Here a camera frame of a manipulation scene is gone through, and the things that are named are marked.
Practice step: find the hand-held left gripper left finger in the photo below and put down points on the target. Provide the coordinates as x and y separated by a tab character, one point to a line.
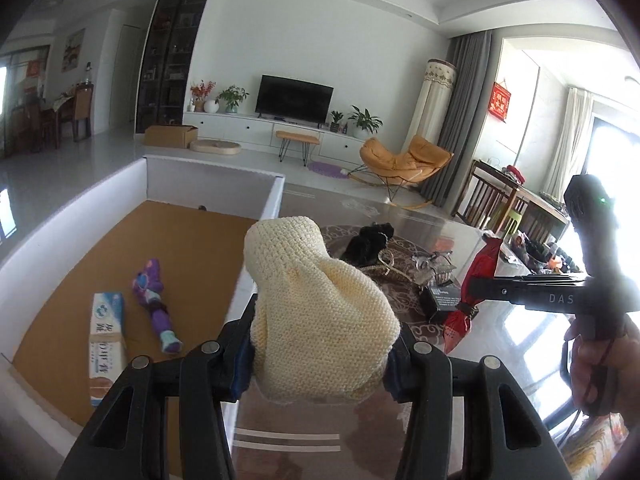
243	370

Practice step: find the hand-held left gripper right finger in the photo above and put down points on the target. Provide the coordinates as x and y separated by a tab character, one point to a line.
392	372

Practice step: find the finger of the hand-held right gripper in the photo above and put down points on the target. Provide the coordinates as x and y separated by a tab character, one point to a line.
492	290

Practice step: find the red snack packet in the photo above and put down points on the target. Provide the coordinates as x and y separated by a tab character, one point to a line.
457	327

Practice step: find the black soap box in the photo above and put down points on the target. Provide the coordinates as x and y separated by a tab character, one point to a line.
437	305

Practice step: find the silver comb hair claw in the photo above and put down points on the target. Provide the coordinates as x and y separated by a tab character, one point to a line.
435	270

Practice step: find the cream knit hat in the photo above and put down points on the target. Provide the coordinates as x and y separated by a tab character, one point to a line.
310	310

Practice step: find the rhinestone hair clip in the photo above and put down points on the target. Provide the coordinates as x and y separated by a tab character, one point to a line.
395	272

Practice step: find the purple butterfly toy wand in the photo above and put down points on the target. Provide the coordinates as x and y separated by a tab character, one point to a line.
150	290

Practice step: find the black velvet hair band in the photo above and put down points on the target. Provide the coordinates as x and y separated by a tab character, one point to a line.
365	247

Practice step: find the blue white toothpaste box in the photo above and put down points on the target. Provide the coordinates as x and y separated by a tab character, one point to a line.
107	340

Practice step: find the white cardboard box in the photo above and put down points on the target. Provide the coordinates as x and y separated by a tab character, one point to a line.
210	180

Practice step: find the person's right hand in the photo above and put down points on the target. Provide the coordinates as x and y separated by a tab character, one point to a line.
582	360

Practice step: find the black basket of small things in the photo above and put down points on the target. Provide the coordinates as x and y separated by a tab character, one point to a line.
542	255

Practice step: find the wooden side table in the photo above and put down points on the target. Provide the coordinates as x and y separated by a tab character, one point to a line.
545	205

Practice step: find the red cloth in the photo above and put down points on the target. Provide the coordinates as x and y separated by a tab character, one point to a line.
514	174

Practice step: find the white sheer curtain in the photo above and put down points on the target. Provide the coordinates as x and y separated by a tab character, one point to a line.
567	140

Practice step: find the orange rocking chair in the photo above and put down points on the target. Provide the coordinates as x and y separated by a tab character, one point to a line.
390	160

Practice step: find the grey curtain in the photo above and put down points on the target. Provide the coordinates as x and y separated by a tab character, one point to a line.
460	110

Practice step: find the orange patterned cloth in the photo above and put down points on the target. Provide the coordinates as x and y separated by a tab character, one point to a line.
600	450

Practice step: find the air conditioner with cream cover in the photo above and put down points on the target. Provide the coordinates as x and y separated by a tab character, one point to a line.
432	100

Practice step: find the purple floor mat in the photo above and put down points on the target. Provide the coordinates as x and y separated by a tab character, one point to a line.
325	169

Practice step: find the large plant in white pot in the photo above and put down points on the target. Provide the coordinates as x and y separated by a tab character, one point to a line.
364	120

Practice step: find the beige round pet bed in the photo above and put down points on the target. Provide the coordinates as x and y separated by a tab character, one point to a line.
215	147

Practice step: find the small potted plant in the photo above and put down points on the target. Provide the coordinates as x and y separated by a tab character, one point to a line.
336	120

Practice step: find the orange bench black legs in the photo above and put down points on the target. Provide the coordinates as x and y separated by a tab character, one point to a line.
297	136

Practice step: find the white television cabinet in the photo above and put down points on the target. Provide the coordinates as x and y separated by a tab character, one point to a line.
240	127

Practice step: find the brown cardboard box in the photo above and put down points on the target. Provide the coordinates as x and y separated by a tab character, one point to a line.
170	137

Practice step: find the white round vase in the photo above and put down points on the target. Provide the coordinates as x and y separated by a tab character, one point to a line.
211	106

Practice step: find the green plant in green pot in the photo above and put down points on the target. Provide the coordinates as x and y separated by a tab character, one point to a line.
231	97

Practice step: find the flat screen television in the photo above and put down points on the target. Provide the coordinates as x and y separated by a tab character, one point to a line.
295	100

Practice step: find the red flowers in vase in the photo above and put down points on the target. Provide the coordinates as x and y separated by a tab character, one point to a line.
201	92

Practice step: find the wooden dining chair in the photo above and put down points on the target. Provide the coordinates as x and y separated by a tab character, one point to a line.
82	110

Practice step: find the dark glass display cabinet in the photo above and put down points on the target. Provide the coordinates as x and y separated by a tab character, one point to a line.
170	60

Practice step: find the wooden dining table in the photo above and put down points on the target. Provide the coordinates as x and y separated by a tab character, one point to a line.
45	120

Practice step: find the red paper on glass door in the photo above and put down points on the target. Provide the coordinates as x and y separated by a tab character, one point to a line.
33	69

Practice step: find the round ceiling light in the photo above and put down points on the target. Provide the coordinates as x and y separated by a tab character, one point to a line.
53	1

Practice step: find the red wall hanging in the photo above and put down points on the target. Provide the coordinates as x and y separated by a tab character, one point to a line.
500	101

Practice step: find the framed wall painting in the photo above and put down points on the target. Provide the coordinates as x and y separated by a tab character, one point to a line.
73	50

